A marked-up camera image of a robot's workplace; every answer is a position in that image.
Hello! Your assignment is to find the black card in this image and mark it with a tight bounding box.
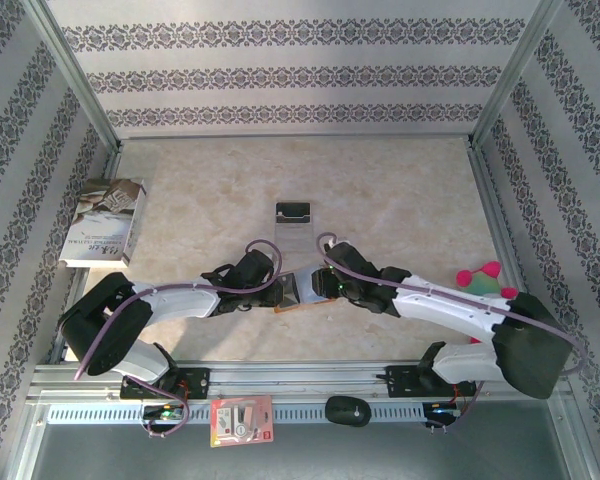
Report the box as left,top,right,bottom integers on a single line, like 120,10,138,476
275,201,312,225

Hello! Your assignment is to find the white printed book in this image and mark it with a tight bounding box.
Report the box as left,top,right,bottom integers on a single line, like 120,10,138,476
58,177,149,270

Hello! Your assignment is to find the red flash drive package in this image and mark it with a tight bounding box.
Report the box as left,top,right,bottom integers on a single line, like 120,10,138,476
209,394,276,449

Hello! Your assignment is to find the black computer mouse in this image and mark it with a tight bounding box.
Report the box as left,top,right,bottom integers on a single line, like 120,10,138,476
324,395,373,428

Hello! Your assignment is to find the clear acrylic card stand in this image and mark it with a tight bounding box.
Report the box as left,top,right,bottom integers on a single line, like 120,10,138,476
271,200,317,261

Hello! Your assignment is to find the grey metal shelf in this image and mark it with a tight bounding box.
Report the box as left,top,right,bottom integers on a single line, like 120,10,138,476
7,399,599,480

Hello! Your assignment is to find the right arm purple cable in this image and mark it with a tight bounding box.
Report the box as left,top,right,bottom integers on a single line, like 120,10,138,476
315,232,589,434

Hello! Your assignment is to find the orange leather card holder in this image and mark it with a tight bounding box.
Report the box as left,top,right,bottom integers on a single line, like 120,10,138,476
273,267,339,315

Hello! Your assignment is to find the perforated metal cable tray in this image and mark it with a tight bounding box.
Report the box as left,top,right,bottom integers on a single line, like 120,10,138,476
46,402,427,426

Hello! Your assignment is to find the aluminium wall rail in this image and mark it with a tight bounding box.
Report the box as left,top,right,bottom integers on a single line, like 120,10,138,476
117,130,476,144

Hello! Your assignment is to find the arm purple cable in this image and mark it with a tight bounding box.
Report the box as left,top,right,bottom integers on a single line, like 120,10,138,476
74,238,282,441
315,232,589,434

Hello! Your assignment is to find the pink green plush toy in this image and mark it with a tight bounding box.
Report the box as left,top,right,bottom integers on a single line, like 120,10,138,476
454,260,520,345

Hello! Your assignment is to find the aluminium frame post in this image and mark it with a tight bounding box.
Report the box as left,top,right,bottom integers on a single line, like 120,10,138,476
22,0,121,151
468,0,569,149

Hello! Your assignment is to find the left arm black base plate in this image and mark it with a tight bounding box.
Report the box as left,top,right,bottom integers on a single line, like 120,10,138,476
119,367,212,401

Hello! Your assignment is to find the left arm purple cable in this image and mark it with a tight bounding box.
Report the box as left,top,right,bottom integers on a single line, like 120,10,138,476
74,238,282,441

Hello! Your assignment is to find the aluminium side rail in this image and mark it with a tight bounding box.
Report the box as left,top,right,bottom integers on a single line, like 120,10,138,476
465,138,551,361
47,142,124,366

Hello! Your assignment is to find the aluminium mounting rail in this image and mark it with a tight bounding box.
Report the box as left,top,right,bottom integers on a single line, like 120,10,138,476
27,359,569,401

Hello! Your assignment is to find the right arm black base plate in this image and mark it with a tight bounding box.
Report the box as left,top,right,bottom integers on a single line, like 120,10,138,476
387,364,479,400

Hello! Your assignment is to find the small electronics board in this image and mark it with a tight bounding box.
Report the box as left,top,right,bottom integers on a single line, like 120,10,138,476
422,402,465,420
140,403,190,422

